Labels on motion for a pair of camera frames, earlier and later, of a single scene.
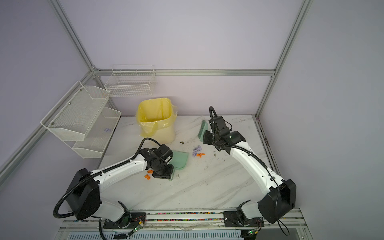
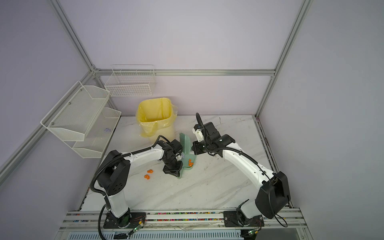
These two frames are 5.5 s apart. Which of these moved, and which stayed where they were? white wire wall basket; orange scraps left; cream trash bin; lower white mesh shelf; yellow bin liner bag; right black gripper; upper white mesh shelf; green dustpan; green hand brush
Moved: right black gripper; green hand brush; green dustpan
Stayed: yellow bin liner bag; white wire wall basket; cream trash bin; upper white mesh shelf; orange scraps left; lower white mesh shelf
